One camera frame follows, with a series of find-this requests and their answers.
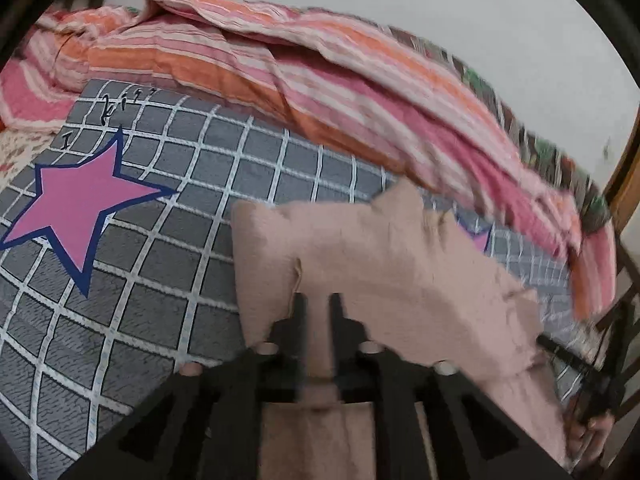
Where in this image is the grey checked star bedsheet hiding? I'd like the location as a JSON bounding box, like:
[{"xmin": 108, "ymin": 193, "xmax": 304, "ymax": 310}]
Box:
[{"xmin": 0, "ymin": 78, "xmax": 597, "ymax": 480}]

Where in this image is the pink knitted sweater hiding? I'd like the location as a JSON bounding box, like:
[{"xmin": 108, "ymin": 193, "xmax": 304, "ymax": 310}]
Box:
[{"xmin": 231, "ymin": 180, "xmax": 566, "ymax": 479}]

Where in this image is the person's right hand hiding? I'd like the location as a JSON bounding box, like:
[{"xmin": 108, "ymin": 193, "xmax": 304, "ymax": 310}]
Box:
[{"xmin": 563, "ymin": 396, "xmax": 615, "ymax": 470}]

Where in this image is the wooden chair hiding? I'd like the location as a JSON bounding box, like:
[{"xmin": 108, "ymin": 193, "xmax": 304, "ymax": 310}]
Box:
[{"xmin": 591, "ymin": 124, "xmax": 639, "ymax": 479}]

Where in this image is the pink orange striped duvet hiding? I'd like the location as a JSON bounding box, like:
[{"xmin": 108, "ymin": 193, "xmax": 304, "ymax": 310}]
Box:
[{"xmin": 1, "ymin": 0, "xmax": 616, "ymax": 320}]

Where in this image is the floral white bedsheet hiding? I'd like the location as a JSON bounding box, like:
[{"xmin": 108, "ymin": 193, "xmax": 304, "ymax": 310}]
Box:
[{"xmin": 0, "ymin": 128, "xmax": 54, "ymax": 191}]

